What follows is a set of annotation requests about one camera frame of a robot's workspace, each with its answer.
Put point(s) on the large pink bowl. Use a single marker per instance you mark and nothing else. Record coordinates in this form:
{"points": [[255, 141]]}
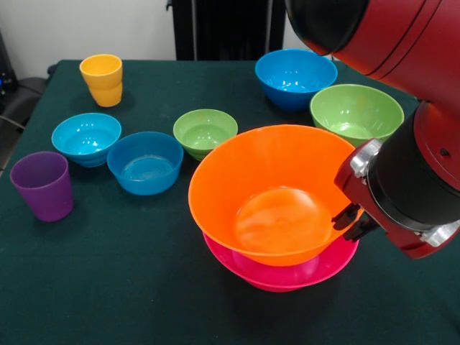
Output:
{"points": [[258, 275]]}

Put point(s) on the large orange bowl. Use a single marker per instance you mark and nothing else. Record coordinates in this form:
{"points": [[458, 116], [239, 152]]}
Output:
{"points": [[233, 179]]}

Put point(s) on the large green bowl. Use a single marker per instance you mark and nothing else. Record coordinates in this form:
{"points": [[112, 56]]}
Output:
{"points": [[355, 111]]}

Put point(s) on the medium blue bowl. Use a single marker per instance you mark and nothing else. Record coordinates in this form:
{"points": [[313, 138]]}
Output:
{"points": [[294, 82]]}

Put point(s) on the dark blue bowl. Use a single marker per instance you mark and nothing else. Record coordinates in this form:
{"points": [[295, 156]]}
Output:
{"points": [[143, 165]]}

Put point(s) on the small green bowl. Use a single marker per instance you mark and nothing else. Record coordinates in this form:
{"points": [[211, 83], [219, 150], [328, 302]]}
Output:
{"points": [[201, 129]]}

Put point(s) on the purple cup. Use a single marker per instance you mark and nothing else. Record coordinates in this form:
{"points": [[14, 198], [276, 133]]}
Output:
{"points": [[43, 190]]}

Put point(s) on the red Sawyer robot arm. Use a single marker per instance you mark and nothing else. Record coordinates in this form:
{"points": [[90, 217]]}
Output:
{"points": [[395, 36]]}

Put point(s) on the dark green tablecloth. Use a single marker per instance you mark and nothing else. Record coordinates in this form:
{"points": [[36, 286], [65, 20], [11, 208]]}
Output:
{"points": [[108, 269]]}

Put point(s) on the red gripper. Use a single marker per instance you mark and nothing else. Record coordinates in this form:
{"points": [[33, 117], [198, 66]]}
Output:
{"points": [[359, 194]]}

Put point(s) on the yellow cup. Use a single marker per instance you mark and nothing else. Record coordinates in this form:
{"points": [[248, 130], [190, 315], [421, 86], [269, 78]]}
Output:
{"points": [[102, 82]]}

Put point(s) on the small light blue bowl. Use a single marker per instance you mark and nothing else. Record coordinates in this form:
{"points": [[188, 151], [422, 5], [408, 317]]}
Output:
{"points": [[86, 136]]}

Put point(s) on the black computer tower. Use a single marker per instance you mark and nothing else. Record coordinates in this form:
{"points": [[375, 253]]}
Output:
{"points": [[7, 72]]}

